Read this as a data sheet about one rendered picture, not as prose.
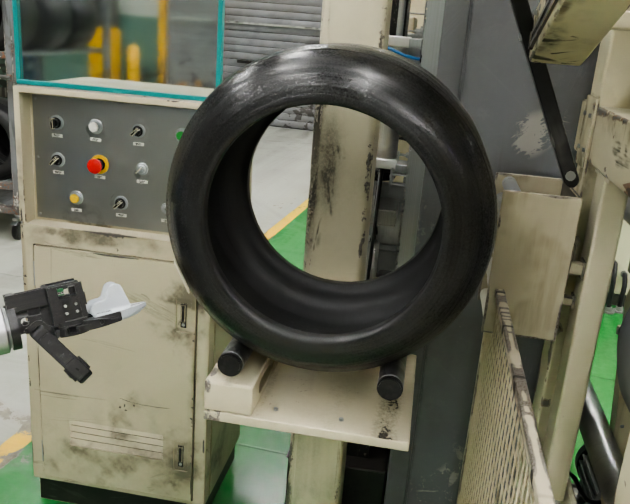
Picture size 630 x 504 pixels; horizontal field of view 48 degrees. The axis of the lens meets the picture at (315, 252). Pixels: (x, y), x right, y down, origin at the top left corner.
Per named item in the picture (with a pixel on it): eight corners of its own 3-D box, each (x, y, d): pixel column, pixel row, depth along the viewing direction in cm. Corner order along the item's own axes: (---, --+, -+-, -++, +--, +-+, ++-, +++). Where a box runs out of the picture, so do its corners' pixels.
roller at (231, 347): (288, 296, 157) (274, 309, 158) (273, 282, 156) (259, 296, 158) (246, 366, 124) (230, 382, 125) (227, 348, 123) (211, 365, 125)
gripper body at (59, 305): (86, 280, 111) (3, 298, 105) (97, 333, 112) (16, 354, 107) (77, 276, 118) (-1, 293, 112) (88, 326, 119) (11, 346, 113)
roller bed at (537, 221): (476, 298, 165) (496, 171, 156) (542, 306, 163) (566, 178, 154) (481, 332, 146) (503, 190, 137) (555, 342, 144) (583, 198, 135)
